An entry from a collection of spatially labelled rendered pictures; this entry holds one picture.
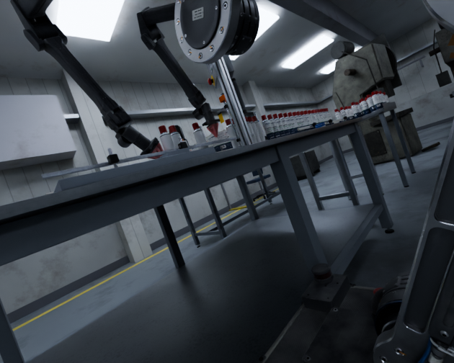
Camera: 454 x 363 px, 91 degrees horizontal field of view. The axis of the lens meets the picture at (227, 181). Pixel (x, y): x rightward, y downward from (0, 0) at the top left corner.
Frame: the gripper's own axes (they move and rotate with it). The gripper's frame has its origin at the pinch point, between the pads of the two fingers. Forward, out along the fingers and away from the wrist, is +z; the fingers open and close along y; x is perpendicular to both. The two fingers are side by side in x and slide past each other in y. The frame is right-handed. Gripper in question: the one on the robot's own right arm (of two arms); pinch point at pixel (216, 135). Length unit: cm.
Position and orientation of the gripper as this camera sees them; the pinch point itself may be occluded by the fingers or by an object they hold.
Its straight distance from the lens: 138.6
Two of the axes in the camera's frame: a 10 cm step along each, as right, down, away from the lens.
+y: -6.9, 2.7, -6.7
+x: 6.4, -2.2, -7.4
